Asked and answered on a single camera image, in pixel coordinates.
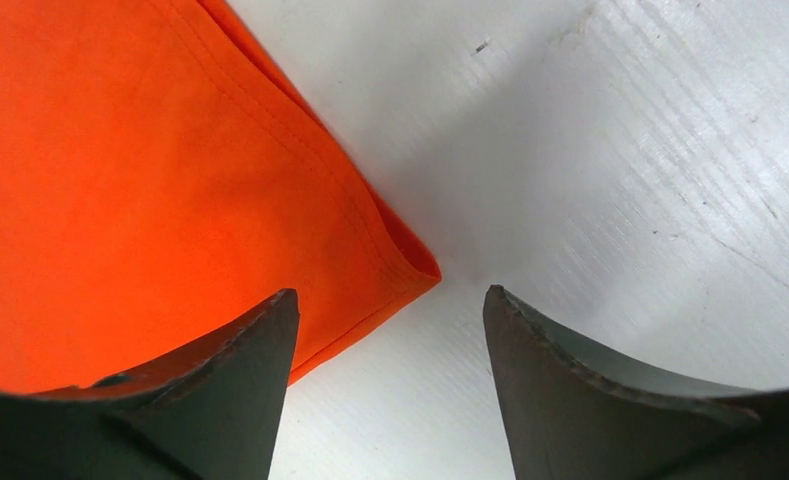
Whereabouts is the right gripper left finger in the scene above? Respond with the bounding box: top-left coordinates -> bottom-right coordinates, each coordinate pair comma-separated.
0,289 -> 299,479

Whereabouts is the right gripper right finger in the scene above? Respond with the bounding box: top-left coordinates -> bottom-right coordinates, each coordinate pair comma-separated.
483,285 -> 789,479

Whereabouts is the orange t-shirt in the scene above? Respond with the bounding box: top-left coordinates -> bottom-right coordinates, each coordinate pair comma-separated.
0,1 -> 441,393

